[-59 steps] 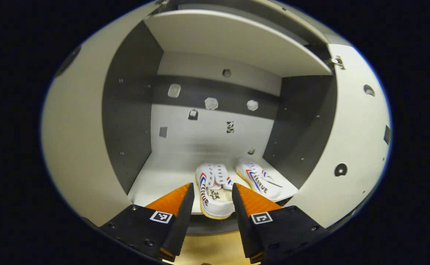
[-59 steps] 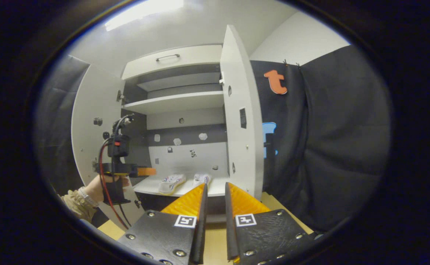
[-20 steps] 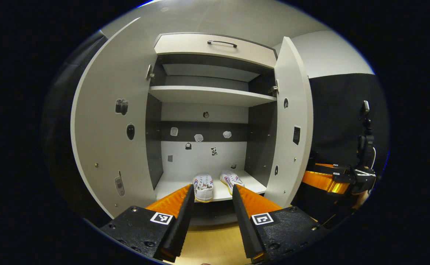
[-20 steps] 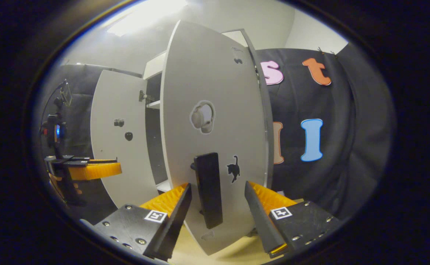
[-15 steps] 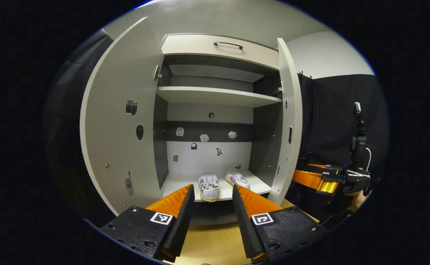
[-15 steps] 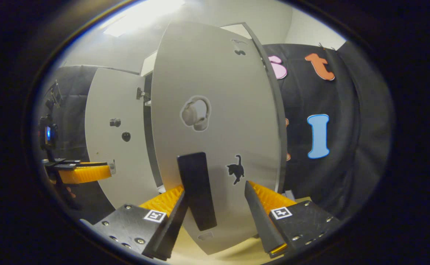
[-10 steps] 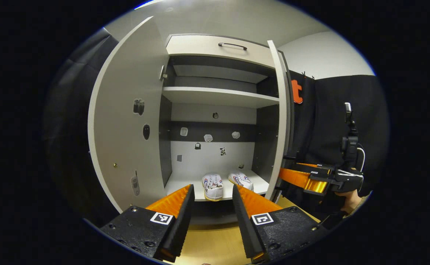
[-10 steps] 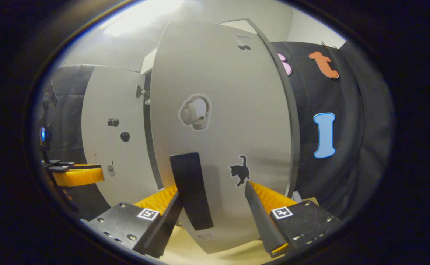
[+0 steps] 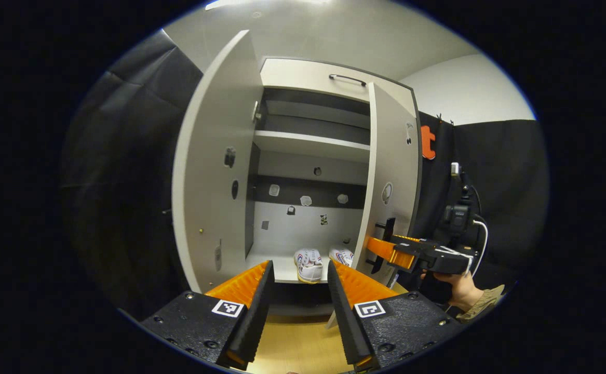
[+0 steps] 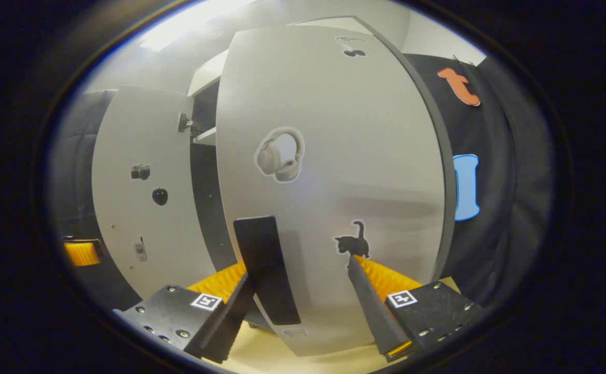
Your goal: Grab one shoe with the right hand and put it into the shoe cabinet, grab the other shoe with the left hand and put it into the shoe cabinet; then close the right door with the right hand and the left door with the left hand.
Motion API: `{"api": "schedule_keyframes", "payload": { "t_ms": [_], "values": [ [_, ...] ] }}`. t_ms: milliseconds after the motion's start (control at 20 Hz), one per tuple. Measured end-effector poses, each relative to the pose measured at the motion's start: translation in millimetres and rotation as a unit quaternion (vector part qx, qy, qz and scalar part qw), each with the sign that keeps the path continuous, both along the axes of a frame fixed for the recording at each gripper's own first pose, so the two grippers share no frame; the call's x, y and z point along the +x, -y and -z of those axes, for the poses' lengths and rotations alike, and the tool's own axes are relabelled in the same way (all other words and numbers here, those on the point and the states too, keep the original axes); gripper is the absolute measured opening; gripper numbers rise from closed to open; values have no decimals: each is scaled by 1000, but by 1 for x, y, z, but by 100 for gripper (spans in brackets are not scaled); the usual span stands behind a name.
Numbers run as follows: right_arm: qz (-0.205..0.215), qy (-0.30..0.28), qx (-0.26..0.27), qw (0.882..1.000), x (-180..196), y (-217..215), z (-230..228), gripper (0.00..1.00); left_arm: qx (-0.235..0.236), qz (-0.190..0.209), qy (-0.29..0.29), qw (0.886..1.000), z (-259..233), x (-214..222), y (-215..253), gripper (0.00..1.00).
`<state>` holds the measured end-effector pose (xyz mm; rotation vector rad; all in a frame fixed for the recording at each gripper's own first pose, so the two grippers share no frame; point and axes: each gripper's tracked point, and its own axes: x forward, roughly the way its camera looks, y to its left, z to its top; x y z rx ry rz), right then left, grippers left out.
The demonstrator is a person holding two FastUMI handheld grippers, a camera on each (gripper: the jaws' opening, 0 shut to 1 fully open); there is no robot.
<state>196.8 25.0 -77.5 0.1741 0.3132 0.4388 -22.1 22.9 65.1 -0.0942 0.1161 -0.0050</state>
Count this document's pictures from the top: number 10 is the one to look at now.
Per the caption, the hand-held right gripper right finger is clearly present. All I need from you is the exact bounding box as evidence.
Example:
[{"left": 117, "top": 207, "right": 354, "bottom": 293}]
[{"left": 347, "top": 255, "right": 485, "bottom": 363}]

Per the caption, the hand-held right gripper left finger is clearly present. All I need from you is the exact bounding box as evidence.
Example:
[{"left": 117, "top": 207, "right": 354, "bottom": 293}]
[{"left": 113, "top": 261, "right": 257, "bottom": 364}]

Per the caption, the white door with camera sticker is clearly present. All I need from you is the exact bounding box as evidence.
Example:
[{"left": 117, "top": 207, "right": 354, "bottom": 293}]
[{"left": 91, "top": 85, "right": 226, "bottom": 301}]

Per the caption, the white shoe cabinet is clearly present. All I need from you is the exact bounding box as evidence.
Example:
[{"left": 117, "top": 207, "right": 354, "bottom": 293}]
[{"left": 91, "top": 16, "right": 457, "bottom": 358}]

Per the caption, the white door with cat sticker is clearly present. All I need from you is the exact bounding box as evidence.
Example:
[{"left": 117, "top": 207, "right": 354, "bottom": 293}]
[{"left": 215, "top": 24, "right": 457, "bottom": 358}]

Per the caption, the white cabinet shelf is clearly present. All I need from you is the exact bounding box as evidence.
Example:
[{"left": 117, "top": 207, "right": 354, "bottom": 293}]
[{"left": 192, "top": 126, "right": 218, "bottom": 146}]

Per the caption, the white cabinet drawer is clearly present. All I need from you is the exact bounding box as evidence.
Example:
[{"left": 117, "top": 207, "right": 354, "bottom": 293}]
[{"left": 187, "top": 49, "right": 230, "bottom": 98}]

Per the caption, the black door handle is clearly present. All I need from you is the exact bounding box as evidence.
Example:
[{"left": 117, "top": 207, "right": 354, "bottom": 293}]
[{"left": 232, "top": 215, "right": 302, "bottom": 326}]

